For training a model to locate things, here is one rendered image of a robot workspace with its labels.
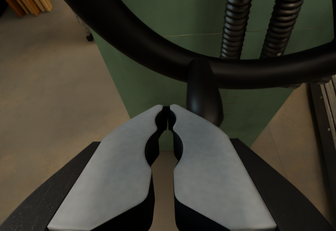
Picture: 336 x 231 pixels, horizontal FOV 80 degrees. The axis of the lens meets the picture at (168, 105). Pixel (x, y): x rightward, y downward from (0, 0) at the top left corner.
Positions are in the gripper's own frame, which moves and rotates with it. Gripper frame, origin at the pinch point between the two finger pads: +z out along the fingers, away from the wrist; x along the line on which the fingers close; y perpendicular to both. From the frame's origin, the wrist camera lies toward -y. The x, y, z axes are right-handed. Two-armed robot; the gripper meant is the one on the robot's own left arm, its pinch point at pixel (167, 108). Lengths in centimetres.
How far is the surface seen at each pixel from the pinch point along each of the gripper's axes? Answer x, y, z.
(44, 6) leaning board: -92, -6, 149
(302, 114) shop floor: 57, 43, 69
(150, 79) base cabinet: -5.1, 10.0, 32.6
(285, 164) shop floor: 43, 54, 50
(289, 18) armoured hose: 11.7, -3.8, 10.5
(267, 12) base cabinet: 15.8, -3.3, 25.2
